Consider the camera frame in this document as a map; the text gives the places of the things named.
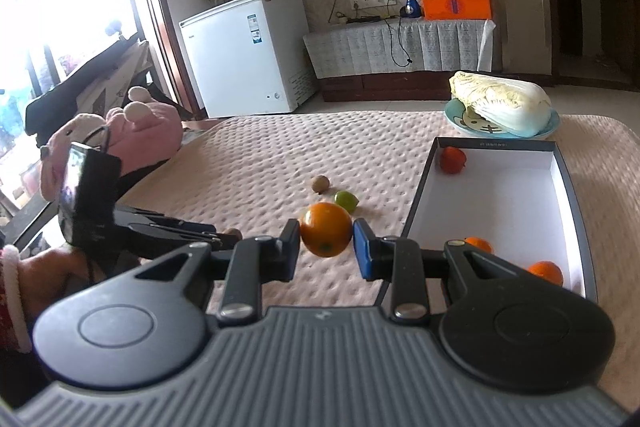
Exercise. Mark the napa cabbage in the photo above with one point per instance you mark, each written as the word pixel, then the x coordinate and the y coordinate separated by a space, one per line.
pixel 500 102

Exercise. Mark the person's left hand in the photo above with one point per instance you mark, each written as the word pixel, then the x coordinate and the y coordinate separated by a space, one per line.
pixel 55 272

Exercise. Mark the teal cartoon plate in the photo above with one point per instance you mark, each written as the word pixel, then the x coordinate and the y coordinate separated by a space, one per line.
pixel 460 119

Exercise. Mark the brown kiwi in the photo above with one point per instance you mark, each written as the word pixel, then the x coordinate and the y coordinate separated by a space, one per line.
pixel 320 184
pixel 232 235

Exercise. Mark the white wall socket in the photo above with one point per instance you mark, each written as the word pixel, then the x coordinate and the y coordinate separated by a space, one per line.
pixel 372 0

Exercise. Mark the cabinet with grey cloth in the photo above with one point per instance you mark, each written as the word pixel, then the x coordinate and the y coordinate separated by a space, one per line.
pixel 360 49

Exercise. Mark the bright red tomato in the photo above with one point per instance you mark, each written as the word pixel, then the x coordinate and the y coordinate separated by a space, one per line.
pixel 452 160

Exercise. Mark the deep orange tangerine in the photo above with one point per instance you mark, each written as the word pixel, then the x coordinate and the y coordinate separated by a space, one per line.
pixel 546 273
pixel 478 244

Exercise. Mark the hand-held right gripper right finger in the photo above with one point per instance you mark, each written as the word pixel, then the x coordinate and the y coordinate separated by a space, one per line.
pixel 364 252

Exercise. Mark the pink textured blanket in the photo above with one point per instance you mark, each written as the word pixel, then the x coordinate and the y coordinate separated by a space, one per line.
pixel 250 167

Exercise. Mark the green lime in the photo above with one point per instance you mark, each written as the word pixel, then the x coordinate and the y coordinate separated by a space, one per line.
pixel 346 201

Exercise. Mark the grey cardboard box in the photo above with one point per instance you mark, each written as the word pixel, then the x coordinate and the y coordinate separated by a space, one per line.
pixel 500 197

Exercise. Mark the light pink plush toy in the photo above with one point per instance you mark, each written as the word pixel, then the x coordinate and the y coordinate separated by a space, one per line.
pixel 75 132

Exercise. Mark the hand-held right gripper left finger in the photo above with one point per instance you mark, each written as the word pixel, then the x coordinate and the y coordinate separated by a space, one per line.
pixel 290 252

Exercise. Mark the light orange citrus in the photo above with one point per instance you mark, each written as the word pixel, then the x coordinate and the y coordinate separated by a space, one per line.
pixel 326 229

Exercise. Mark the black folding rack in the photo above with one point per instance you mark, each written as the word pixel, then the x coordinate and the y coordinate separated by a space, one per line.
pixel 60 97

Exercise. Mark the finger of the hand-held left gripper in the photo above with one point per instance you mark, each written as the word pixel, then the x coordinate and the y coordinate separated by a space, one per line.
pixel 170 219
pixel 185 241

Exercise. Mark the white chest freezer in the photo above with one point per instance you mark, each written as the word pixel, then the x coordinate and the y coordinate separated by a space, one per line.
pixel 235 62

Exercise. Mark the flat set-top box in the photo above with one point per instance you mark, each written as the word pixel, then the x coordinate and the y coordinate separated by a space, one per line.
pixel 365 19

